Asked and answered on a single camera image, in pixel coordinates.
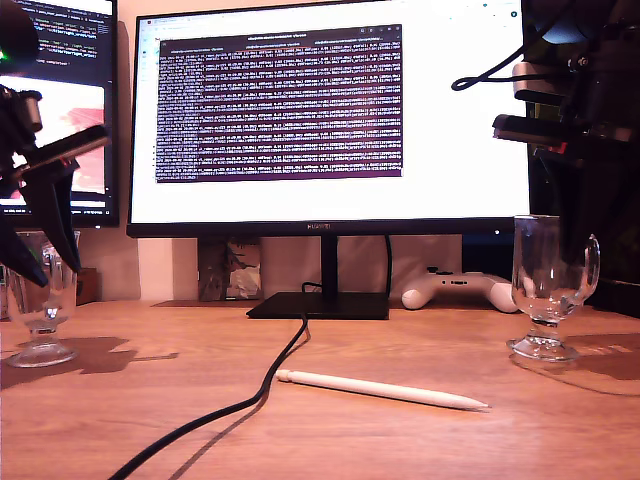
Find grey printed picture card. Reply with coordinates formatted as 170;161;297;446
198;238;263;302

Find black rectangular plant tray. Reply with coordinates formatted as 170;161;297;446
592;277;640;319

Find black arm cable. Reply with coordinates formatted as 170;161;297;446
450;0;569;93

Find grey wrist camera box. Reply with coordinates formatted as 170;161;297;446
12;89;45;136
511;61;570;107

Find thick black monitor cable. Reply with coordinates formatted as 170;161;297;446
107;281;326;480

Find white pen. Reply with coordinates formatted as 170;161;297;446
275;368;492;412

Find brown box with sunglasses print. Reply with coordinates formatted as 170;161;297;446
74;267;100;306

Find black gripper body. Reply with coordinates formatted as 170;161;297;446
0;87;112;201
491;112;640;167

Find thin black hanging cable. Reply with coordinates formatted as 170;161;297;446
382;234;396;297

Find black monitor showing code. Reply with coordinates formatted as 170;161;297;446
0;0;121;229

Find small footed glass cup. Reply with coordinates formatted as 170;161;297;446
506;214;601;362
2;229;81;369

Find white game controller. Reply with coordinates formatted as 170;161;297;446
401;267;521;314

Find black Huawei computer monitor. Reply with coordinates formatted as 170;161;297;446
126;0;532;321

